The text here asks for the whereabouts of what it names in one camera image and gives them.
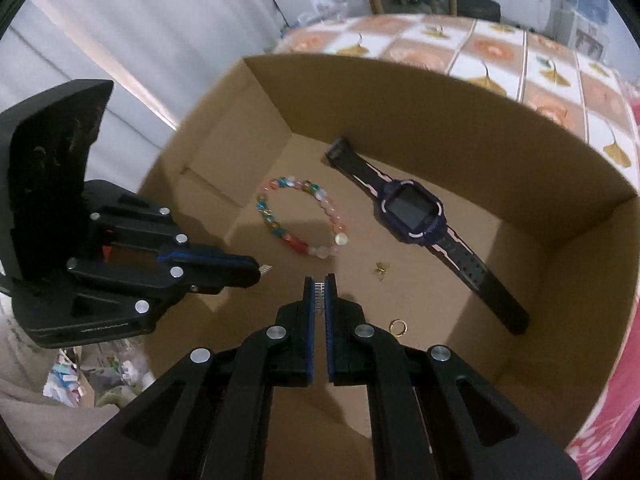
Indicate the brown cardboard box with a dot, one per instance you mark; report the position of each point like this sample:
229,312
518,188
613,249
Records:
500,170

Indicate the pile of colourful packets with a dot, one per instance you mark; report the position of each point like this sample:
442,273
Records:
65,375

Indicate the purple smart watch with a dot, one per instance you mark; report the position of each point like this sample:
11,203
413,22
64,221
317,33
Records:
410,210

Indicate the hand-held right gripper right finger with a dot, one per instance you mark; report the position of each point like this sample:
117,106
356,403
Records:
330,330

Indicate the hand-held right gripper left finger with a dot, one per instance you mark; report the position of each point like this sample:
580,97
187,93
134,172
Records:
310,330

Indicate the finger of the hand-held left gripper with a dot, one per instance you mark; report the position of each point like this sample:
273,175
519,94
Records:
210,277
150,225

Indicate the white curtain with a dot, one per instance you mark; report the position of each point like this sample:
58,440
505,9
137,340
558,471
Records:
150,20

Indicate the white water dispenser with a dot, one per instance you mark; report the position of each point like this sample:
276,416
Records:
585,30

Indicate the small gold earring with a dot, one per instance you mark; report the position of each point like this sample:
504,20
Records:
380,270

